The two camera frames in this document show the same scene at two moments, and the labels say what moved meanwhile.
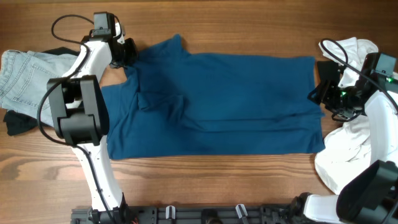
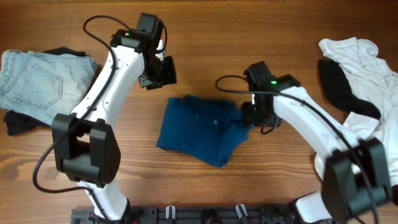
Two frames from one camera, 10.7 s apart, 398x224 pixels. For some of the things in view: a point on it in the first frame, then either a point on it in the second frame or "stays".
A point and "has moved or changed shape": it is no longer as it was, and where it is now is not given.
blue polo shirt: (175, 103) has moved or changed shape
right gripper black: (324, 91) → (247, 118)
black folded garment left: (16, 123) stays
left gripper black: (132, 54) → (169, 77)
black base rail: (191, 214) stays
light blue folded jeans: (23, 76) stays
